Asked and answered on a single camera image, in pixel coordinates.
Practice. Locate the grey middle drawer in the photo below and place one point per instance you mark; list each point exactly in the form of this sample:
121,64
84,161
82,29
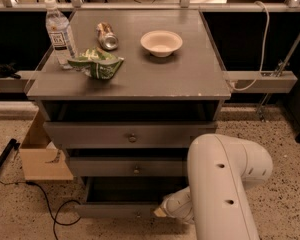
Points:
126,167

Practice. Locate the grey drawer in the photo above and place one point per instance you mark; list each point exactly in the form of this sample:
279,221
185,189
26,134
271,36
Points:
72,135
127,197
126,167

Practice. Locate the green chip bag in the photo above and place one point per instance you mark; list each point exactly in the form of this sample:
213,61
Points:
97,63

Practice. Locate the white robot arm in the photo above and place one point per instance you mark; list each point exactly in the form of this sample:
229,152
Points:
219,168

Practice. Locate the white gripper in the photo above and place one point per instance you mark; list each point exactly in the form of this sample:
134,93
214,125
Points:
172,204

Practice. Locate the white paper bowl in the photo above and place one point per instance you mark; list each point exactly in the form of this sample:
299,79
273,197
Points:
161,43

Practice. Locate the grey top drawer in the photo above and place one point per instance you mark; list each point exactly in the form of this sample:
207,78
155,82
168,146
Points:
72,135

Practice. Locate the grey bottom drawer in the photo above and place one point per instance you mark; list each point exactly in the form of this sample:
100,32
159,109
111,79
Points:
127,197

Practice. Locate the cardboard box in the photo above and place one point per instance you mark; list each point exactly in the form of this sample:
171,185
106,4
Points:
41,160

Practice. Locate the black object on rail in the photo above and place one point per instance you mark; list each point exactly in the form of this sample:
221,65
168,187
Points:
7,70

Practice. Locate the clear plastic water bottle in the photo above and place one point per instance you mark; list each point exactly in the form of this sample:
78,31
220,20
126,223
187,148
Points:
60,34

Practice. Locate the crushed metal can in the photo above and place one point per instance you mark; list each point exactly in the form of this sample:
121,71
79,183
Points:
106,37

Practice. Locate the grey drawer cabinet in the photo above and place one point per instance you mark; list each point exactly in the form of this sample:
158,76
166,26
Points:
185,87

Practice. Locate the black bar on floor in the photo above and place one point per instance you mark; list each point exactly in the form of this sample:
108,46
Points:
11,148

